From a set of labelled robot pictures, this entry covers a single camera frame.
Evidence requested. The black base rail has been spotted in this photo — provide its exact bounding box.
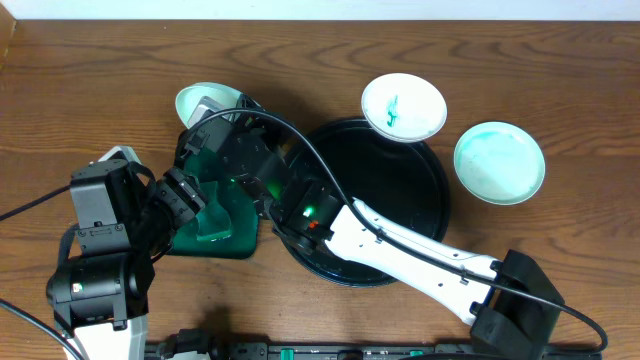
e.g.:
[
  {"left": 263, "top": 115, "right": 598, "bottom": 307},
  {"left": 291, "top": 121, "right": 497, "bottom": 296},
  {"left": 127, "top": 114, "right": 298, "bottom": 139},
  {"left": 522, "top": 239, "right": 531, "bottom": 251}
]
[{"left": 144, "top": 329, "right": 603, "bottom": 360}]

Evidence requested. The white plate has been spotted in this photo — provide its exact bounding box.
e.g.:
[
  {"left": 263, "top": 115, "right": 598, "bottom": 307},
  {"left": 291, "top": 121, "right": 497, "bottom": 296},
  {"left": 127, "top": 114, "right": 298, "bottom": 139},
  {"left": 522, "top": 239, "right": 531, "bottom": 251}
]
[
  {"left": 361, "top": 73, "right": 448, "bottom": 143},
  {"left": 453, "top": 121, "right": 546, "bottom": 206},
  {"left": 175, "top": 82, "right": 242, "bottom": 129}
]

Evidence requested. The white plate back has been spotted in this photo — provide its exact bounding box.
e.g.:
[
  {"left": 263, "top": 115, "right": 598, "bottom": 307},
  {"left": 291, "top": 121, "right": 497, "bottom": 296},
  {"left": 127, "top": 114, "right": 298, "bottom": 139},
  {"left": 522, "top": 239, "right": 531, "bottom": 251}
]
[{"left": 361, "top": 73, "right": 448, "bottom": 143}]

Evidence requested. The black rectangular soapy water tray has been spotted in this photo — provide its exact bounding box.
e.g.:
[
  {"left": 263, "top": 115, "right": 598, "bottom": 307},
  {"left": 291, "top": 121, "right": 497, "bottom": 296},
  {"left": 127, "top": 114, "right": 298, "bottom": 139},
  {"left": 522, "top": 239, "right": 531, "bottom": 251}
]
[{"left": 170, "top": 149, "right": 259, "bottom": 259}]

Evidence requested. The green scrub sponge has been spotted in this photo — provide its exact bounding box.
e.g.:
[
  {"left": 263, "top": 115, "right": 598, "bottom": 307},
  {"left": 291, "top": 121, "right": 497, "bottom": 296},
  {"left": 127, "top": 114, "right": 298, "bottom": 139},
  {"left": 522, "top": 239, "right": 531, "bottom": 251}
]
[{"left": 196, "top": 181, "right": 233, "bottom": 242}]

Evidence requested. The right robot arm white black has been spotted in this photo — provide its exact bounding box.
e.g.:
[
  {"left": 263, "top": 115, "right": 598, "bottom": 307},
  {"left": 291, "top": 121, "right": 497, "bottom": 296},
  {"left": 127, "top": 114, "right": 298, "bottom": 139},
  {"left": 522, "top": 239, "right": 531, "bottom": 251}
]
[{"left": 210, "top": 105, "right": 564, "bottom": 359}]

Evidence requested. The round black tray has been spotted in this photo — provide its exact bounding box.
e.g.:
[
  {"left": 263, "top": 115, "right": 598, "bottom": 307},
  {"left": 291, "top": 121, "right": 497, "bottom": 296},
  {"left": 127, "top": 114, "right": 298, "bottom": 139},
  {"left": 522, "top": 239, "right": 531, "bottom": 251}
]
[{"left": 282, "top": 118, "right": 451, "bottom": 288}]

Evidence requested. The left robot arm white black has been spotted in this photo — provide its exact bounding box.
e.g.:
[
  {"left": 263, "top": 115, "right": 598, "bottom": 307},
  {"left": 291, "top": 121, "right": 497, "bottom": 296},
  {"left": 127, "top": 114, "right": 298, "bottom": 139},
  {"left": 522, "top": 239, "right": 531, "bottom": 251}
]
[{"left": 46, "top": 146, "right": 208, "bottom": 359}]

